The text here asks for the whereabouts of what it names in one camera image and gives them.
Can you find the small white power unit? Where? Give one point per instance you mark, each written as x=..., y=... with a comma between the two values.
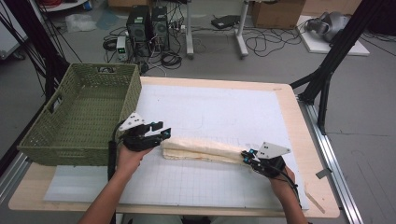
x=122, y=48

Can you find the white board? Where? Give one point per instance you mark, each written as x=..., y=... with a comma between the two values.
x=317, y=45

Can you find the black flat device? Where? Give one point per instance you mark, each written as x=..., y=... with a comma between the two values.
x=225, y=21

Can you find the clear plastic bag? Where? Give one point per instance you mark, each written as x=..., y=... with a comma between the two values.
x=80, y=23

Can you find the white grid mat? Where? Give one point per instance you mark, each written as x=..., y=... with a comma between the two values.
x=218, y=105

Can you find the wooden stick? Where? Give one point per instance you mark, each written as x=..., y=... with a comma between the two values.
x=314, y=200

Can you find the cream cloth with flower print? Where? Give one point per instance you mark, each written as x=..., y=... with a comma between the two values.
x=199, y=147

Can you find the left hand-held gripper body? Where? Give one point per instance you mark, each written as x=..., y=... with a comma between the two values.
x=138, y=141

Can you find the black computer tower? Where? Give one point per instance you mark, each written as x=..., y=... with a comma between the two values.
x=138, y=29
x=160, y=28

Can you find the person's grey trousers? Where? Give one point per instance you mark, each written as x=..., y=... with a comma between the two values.
x=236, y=220

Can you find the person's left hand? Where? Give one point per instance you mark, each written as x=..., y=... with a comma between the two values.
x=127, y=161

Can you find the green woven basket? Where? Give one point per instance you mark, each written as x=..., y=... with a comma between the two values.
x=87, y=105

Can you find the aluminium rail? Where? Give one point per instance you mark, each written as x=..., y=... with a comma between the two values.
x=12, y=177
x=336, y=174

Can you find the person's right hand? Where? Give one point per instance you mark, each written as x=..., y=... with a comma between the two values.
x=283, y=186

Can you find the white desk leg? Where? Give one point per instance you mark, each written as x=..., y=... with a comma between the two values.
x=189, y=31
x=242, y=37

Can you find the grey headset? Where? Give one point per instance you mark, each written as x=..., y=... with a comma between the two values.
x=333, y=25

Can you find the cardboard box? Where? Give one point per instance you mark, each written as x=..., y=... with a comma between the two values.
x=277, y=14

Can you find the grey tape piece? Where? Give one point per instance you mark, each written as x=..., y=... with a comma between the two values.
x=323, y=173

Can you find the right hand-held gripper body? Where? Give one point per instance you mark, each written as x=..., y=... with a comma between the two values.
x=267, y=166

